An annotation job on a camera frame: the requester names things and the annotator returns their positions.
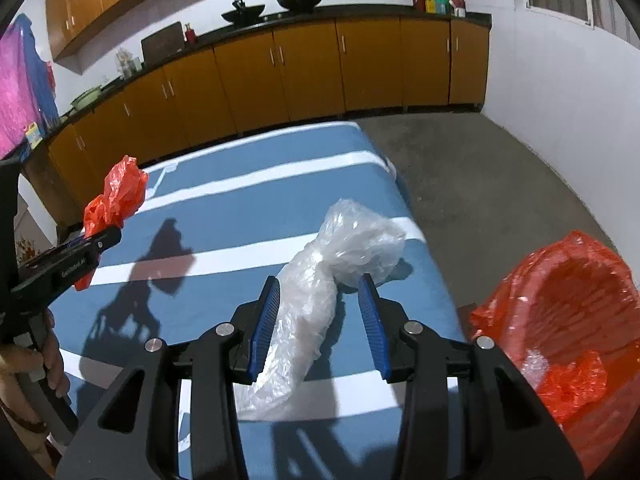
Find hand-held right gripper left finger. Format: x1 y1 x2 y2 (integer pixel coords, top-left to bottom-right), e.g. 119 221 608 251
55 275 282 480

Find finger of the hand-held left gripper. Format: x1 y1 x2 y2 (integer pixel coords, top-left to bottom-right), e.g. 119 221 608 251
80 225 124 262
50 236 89 257

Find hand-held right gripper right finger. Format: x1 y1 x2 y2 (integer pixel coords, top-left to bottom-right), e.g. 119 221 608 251
356 273 586 480

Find clear plastic bag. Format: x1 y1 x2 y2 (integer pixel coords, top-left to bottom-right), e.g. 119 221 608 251
235 198 407 423

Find red plastic bag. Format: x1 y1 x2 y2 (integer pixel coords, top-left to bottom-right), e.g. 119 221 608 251
537 350 608 426
74 155 150 292

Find bubble wrap sheet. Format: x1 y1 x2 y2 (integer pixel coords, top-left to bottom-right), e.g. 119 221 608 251
520 349 551 391

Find trash bin with red liner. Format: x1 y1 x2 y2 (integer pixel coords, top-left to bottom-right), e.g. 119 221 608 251
470 230 640 478

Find person's left forearm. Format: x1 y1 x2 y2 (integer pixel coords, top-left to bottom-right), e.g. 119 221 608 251
0 375 57 477

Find person's left hand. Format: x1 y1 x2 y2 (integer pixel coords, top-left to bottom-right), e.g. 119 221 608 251
0 307 72 411

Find blue white striped blanket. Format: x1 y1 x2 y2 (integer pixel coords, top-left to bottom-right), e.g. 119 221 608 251
47 120 468 480

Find pink and blue hanging cloth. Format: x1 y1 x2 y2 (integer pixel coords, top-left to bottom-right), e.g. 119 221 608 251
0 15 60 158

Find brown board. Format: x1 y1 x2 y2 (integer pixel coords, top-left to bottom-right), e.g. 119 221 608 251
141 22 185 65

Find orange kitchen base cabinets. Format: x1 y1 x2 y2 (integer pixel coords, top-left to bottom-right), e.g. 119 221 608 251
47 12 491 221

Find black wok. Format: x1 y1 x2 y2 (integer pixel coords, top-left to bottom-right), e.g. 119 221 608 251
221 0 267 23

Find black kitchen countertop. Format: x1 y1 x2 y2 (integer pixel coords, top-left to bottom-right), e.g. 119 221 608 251
57 4 493 126

